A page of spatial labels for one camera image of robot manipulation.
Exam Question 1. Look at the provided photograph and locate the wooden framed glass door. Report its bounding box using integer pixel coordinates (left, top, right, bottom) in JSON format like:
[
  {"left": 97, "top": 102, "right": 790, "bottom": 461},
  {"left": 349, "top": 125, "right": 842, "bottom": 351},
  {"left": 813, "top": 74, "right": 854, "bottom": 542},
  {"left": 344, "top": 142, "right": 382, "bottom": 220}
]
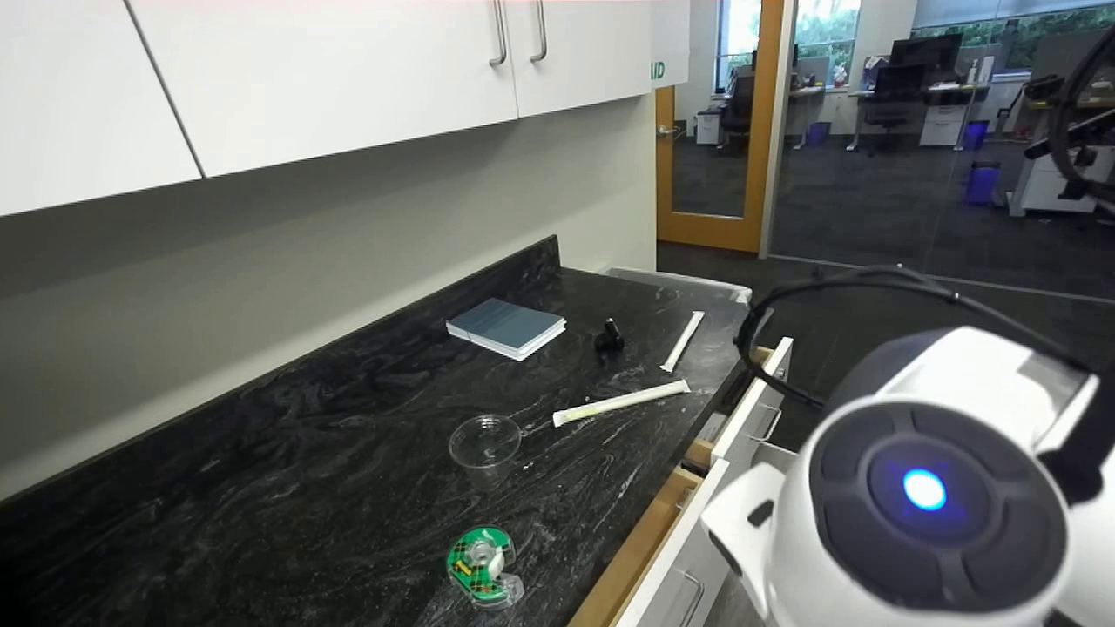
[{"left": 651, "top": 0, "right": 802, "bottom": 260}]

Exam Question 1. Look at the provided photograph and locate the white paper strip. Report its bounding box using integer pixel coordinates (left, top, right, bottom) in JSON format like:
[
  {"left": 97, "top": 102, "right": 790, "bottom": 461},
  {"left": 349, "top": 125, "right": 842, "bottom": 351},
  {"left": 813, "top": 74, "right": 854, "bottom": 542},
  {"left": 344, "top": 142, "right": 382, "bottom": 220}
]
[
  {"left": 653, "top": 308, "right": 711, "bottom": 381},
  {"left": 547, "top": 377, "right": 693, "bottom": 433}
]

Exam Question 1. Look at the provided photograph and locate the black binder clip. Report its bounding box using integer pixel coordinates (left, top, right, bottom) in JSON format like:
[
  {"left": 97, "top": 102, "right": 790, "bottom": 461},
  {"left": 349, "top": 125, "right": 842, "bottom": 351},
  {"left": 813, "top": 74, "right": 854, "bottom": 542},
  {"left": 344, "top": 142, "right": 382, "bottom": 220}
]
[{"left": 591, "top": 315, "right": 631, "bottom": 363}]

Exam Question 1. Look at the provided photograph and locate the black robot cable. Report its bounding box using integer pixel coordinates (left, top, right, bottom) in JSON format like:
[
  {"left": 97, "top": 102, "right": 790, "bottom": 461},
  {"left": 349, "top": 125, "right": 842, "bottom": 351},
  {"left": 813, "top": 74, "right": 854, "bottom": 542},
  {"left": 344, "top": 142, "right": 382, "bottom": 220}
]
[{"left": 734, "top": 260, "right": 1102, "bottom": 412}]

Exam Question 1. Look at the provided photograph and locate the black computer monitor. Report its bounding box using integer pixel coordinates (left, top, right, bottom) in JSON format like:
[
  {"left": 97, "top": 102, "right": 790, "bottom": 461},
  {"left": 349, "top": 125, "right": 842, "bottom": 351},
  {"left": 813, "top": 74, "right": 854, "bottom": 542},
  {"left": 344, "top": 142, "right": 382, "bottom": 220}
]
[{"left": 885, "top": 30, "right": 964, "bottom": 79}]

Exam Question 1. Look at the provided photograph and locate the clear plastic cup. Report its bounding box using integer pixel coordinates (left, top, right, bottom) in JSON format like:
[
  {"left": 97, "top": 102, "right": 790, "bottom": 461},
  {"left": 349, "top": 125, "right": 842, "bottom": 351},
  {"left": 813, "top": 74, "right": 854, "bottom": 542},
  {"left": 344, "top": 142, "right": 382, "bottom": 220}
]
[{"left": 445, "top": 406, "right": 529, "bottom": 475}]

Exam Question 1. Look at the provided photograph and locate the wooden drawer with white front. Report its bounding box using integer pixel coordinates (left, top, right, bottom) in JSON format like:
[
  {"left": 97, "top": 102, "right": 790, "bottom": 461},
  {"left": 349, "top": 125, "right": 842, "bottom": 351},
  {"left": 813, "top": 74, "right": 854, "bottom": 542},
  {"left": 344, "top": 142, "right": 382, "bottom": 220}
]
[
  {"left": 565, "top": 457, "right": 737, "bottom": 627},
  {"left": 677, "top": 334, "right": 799, "bottom": 477}
]

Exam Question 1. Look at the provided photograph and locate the silver cabinet door handle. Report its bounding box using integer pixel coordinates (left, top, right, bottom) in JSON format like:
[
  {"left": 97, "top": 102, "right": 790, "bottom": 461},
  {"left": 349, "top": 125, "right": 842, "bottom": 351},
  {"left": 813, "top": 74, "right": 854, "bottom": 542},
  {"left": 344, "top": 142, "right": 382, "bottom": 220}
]
[
  {"left": 527, "top": 0, "right": 554, "bottom": 68},
  {"left": 485, "top": 0, "right": 512, "bottom": 74}
]

